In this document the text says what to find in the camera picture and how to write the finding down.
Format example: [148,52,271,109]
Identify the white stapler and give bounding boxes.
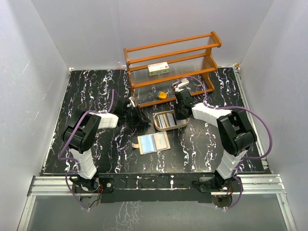
[172,78,189,91]

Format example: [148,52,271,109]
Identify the aluminium frame rail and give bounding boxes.
[17,172,296,231]

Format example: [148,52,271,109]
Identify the beige oval tray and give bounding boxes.
[154,110,189,131]

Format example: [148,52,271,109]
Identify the yellow tape measure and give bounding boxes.
[157,91,168,100]

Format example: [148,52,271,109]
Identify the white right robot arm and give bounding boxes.
[175,90,257,191]

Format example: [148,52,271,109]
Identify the orange wooden shelf rack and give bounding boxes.
[124,31,222,107]

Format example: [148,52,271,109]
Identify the cream leather card holder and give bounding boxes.
[132,131,170,155]

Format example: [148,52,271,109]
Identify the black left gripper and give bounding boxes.
[124,105,151,128]

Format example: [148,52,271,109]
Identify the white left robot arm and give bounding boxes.
[58,98,151,192]

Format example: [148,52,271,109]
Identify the stack of cards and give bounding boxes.
[157,113,177,128]

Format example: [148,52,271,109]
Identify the black front base bar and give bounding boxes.
[69,174,243,205]

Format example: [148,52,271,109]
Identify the white red paper box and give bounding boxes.
[147,62,169,76]

